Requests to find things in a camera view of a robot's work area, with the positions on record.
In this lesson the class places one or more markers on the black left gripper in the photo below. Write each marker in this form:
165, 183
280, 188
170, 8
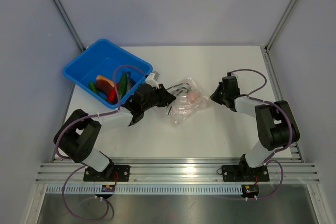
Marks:
165, 97

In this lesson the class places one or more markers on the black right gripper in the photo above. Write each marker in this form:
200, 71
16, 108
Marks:
214, 97

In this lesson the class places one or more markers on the clear zip top bag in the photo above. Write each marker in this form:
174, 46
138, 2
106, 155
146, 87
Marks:
203, 102

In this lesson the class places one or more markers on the peach fake radish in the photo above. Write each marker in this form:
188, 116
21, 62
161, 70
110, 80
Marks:
192, 96

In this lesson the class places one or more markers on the green fake cucumber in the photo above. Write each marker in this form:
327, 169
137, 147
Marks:
123, 83

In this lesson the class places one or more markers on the red fake pepper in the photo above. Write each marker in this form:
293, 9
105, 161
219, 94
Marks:
113, 94

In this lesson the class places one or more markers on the orange red fake papaya slice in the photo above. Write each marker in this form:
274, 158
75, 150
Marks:
104, 85

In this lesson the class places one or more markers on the small green fake pepper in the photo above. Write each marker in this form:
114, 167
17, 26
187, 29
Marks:
93, 87

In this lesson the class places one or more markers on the grey fake fish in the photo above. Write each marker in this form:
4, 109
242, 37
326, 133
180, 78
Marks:
130, 81

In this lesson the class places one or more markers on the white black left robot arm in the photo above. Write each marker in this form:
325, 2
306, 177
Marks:
78, 135

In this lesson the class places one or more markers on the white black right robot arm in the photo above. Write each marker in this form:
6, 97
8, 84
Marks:
276, 127

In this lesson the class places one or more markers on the blue plastic bin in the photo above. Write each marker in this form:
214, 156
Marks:
109, 60

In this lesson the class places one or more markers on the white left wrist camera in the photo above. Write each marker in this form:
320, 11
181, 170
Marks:
152, 79

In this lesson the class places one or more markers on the aluminium frame post right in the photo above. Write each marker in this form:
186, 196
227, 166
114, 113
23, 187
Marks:
280, 25

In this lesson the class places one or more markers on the aluminium frame post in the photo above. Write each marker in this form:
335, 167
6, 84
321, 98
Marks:
69, 25
280, 25

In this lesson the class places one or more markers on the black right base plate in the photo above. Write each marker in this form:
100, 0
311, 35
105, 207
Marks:
235, 173

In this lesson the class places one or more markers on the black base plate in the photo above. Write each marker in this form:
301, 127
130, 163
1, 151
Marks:
121, 173
235, 173

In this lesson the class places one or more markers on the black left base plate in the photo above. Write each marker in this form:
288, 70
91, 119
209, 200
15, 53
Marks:
121, 173

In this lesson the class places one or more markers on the aluminium frame post left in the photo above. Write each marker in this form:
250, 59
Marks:
69, 25

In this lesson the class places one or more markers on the aluminium mounting rail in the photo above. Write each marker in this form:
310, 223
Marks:
183, 171

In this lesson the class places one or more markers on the slotted white cable duct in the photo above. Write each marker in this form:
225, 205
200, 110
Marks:
128, 189

